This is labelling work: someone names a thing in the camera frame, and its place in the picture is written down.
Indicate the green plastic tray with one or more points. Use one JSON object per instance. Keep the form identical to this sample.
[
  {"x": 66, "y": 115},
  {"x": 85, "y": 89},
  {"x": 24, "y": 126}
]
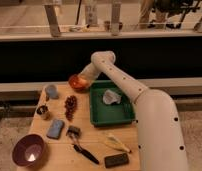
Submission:
[{"x": 109, "y": 115}]

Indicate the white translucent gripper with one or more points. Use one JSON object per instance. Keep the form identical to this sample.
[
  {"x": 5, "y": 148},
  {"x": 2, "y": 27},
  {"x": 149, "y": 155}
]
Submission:
[{"x": 83, "y": 81}]

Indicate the small metal cup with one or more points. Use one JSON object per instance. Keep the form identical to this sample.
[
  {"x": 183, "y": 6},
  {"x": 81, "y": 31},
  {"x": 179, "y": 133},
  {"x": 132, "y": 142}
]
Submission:
[{"x": 43, "y": 112}]

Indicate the dark red grape bunch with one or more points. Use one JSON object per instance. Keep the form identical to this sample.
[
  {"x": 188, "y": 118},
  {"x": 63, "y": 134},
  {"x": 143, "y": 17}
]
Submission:
[{"x": 70, "y": 106}]

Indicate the grey crumpled cloth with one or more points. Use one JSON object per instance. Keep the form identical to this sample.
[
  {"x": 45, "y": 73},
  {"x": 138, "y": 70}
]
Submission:
[{"x": 110, "y": 97}]

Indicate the blue sponge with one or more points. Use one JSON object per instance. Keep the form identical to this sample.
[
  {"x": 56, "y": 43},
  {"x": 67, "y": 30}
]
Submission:
[{"x": 55, "y": 129}]

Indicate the black handled brush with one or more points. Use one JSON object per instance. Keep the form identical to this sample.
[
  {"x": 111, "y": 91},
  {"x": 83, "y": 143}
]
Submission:
[{"x": 74, "y": 134}]

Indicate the red bowl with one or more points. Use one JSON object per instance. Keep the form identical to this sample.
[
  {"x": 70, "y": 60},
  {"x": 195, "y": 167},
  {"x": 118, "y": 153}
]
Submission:
[{"x": 73, "y": 82}]

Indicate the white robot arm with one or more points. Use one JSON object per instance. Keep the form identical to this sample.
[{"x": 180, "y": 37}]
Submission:
[{"x": 160, "y": 139}]

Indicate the purple bowl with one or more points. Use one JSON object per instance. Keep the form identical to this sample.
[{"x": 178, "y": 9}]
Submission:
[{"x": 28, "y": 150}]

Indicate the black rectangular block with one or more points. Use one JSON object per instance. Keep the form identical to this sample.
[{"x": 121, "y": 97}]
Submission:
[{"x": 116, "y": 160}]

